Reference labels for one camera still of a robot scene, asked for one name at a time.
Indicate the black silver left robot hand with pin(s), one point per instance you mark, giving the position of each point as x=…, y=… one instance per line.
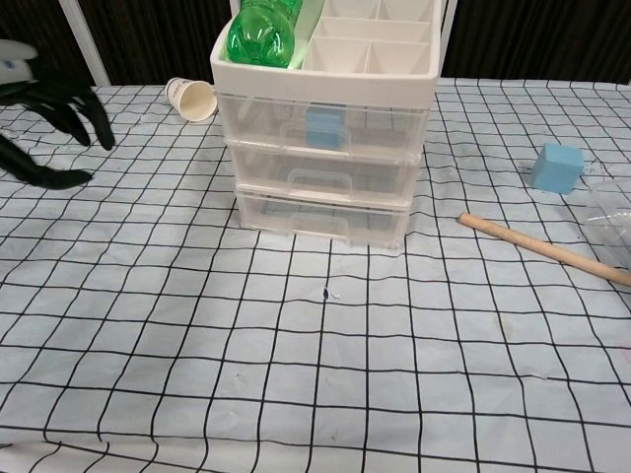
x=54, y=98

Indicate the blue foam cube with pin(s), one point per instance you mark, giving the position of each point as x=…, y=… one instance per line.
x=557, y=170
x=324, y=130

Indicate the clear empty plastic drawer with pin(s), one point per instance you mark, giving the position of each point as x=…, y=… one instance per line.
x=374, y=224
x=384, y=177

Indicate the white paper cup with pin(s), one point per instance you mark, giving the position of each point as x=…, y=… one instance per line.
x=194, y=101

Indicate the green plastic bottle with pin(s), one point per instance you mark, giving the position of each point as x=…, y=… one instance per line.
x=261, y=34

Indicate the black-grid checkered tablecloth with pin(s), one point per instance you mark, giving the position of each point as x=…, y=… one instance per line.
x=296, y=369

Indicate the wooden stick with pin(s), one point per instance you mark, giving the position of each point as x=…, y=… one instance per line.
x=542, y=246

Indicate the clear plastic cup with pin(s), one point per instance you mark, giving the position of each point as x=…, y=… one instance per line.
x=613, y=222

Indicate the white partition frame post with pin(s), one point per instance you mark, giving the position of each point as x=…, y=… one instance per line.
x=91, y=39
x=447, y=39
x=235, y=10

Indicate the white storage box frame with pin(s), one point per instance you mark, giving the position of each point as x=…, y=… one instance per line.
x=345, y=81

